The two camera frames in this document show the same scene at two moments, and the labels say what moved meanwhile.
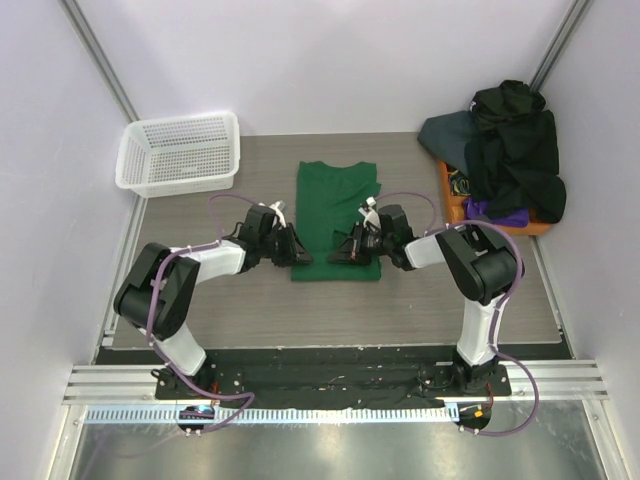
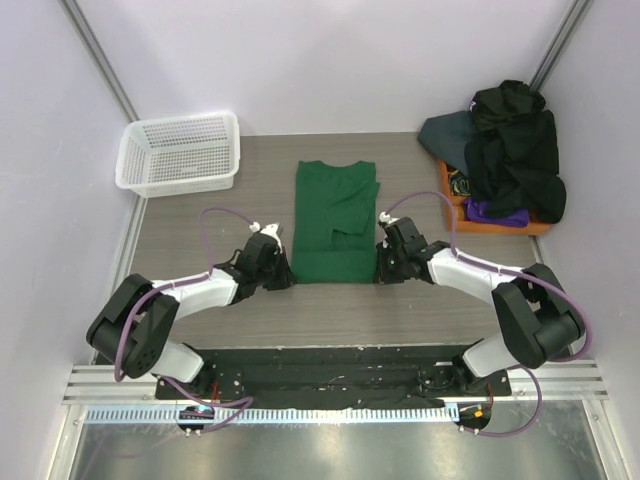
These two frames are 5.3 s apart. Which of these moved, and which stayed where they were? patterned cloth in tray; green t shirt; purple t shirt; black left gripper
Moved: black left gripper
Stayed: patterned cloth in tray; purple t shirt; green t shirt
